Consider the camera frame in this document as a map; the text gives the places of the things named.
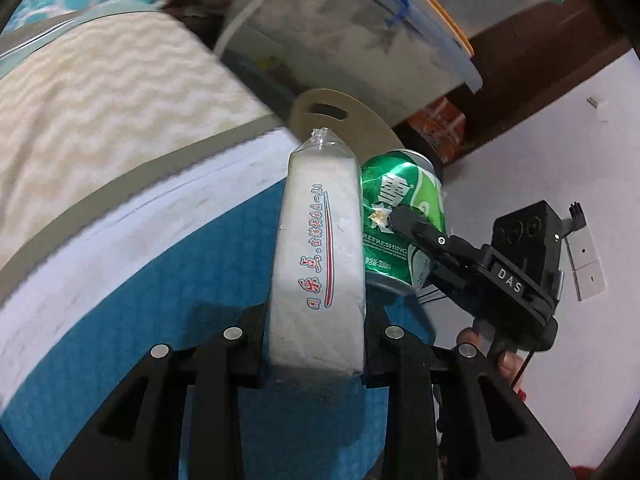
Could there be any green drink can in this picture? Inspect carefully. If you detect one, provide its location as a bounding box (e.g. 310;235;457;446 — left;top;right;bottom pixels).
361;148;446;296

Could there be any white tissue pack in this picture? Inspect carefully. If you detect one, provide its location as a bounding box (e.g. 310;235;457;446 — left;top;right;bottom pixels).
267;128;367;396

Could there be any round trash bin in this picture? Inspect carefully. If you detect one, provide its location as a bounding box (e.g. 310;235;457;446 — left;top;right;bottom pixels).
286;88;442;181

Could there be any person's right hand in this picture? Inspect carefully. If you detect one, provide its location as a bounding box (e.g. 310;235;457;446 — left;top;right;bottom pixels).
456;327;527;402

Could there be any orange red shopping bag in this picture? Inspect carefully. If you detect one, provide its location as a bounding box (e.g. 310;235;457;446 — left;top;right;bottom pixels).
407;96;466;164

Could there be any bottom blue-lid storage box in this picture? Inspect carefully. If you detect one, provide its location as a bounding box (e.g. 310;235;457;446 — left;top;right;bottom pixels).
214;0;483;125

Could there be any patterned bed sheet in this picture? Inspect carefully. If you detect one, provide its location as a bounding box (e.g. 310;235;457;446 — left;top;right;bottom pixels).
1;0;296;479

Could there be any white wall socket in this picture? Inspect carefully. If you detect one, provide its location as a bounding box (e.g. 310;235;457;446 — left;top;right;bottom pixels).
565;226;606;301

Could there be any white cable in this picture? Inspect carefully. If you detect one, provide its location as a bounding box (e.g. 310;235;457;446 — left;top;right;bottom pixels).
214;0;306;57

